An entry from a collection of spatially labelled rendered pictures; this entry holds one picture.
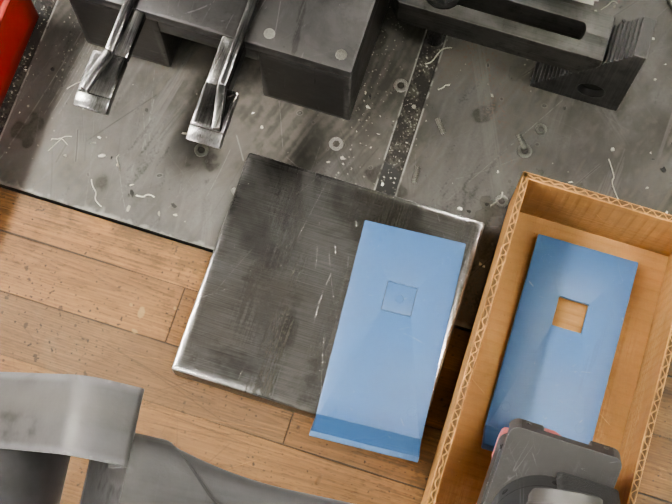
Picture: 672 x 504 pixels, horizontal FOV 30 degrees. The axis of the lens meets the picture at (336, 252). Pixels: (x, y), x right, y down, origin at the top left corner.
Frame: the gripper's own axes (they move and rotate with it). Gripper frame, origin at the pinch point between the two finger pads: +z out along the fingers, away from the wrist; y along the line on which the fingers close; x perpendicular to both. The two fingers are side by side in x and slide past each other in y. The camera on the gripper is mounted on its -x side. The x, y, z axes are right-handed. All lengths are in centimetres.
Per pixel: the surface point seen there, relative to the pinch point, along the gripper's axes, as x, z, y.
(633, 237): -2.5, 9.8, 13.1
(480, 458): 3.2, 2.1, -2.4
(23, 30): 42.5, 11.5, 14.3
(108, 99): 33.0, 3.0, 13.3
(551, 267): 2.1, 8.5, 9.8
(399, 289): 11.5, 5.3, 6.1
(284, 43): 23.4, 6.6, 19.5
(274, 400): 17.2, 0.7, -2.2
